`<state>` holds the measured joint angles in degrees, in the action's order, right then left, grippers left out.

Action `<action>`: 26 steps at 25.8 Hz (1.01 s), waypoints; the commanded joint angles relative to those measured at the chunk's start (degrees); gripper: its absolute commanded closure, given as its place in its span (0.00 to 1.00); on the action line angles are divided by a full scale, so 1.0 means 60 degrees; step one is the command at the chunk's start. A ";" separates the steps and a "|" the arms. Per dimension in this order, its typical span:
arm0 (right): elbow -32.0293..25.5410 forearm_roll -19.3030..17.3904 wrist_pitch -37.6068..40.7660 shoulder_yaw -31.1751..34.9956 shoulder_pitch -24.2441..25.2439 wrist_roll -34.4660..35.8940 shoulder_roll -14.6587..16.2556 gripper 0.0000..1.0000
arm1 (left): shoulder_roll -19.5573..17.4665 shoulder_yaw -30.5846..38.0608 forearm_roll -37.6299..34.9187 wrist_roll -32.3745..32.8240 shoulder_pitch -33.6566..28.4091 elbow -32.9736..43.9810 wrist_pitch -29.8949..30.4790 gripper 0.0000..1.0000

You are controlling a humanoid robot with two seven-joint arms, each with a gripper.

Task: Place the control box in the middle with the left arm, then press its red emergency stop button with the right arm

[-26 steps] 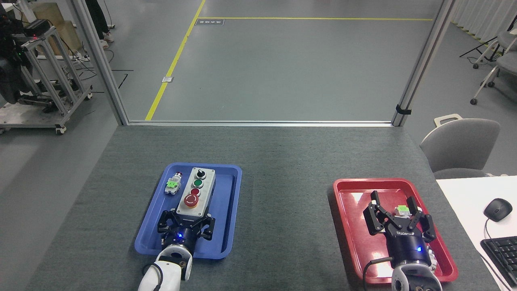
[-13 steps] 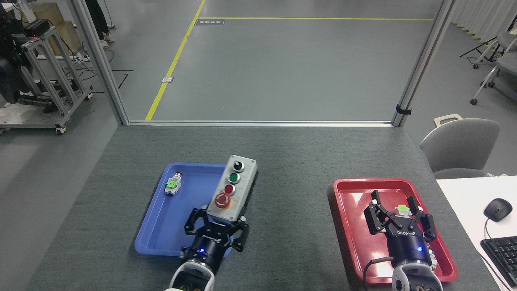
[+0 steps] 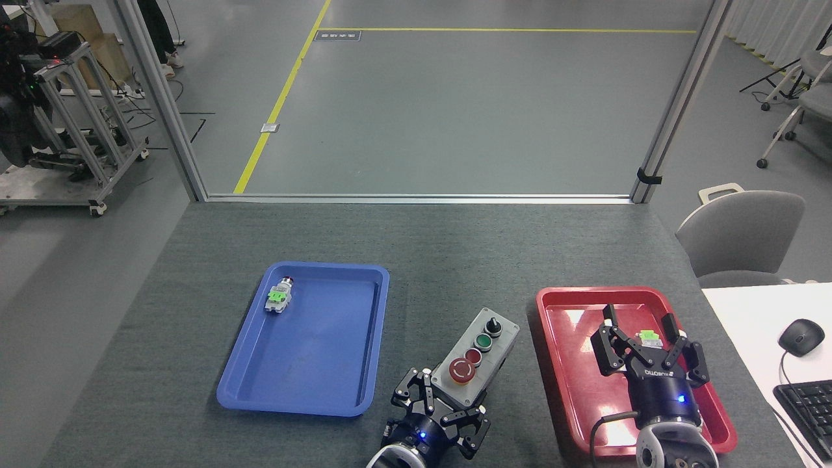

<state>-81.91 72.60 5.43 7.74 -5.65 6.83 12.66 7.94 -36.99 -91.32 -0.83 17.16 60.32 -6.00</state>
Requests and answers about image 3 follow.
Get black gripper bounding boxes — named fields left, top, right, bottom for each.
left=590, top=304, right=709, bottom=431
left=383, top=368, right=491, bottom=468

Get grey control box with buttons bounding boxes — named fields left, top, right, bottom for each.
left=430, top=307, right=521, bottom=405

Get cardboard box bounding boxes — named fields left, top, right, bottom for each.
left=36, top=5, right=134, bottom=92

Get red plastic tray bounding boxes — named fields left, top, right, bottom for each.
left=536, top=286, right=738, bottom=459

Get white desk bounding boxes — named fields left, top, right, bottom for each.
left=701, top=282, right=832, bottom=468

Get blue plastic tray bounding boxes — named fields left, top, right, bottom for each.
left=216, top=261, right=391, bottom=417

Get black computer mouse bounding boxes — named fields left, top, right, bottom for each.
left=778, top=318, right=826, bottom=357

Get black keyboard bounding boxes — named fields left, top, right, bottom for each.
left=773, top=380, right=832, bottom=463

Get grey office chair on wheels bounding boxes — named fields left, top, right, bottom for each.
left=760, top=49, right=832, bottom=111
left=757, top=83, right=832, bottom=170

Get person's legs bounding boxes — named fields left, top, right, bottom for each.
left=135, top=0, right=185, bottom=80

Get black machine on cart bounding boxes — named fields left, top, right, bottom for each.
left=0, top=0, right=66, bottom=171

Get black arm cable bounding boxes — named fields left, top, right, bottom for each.
left=588, top=411, right=642, bottom=468

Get red-capped push button switch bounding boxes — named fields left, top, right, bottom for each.
left=264, top=277, right=295, bottom=315

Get silver horizontal rail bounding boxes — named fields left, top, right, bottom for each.
left=205, top=193, right=635, bottom=205

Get silver aluminium post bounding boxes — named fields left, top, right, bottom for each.
left=629, top=0, right=735, bottom=205
left=109, top=0, right=209, bottom=202

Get aluminium frame cart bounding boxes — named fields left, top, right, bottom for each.
left=0, top=42, right=150, bottom=218

